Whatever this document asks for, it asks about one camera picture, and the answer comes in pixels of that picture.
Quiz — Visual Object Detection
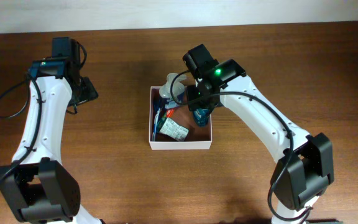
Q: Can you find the pink cardboard box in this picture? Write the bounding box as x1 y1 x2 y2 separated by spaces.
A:
148 86 213 151

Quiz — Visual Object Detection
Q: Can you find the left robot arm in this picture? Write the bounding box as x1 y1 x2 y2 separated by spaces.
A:
0 37 103 223

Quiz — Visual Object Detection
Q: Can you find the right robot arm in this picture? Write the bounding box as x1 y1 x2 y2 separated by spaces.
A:
183 44 334 223

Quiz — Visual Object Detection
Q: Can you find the teal mouthwash bottle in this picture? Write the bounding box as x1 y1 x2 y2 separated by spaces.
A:
192 109 212 127

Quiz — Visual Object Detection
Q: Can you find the red green toothpaste tube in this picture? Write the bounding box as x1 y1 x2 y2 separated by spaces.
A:
161 109 175 119

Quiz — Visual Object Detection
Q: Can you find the dark blue foam pump bottle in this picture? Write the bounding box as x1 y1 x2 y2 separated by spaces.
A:
159 73 186 110

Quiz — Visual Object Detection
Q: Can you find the white green soap packet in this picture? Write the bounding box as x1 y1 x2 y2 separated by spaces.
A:
159 118 189 141

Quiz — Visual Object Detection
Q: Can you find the blue white toothbrush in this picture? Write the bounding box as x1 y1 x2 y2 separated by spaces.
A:
151 108 161 141

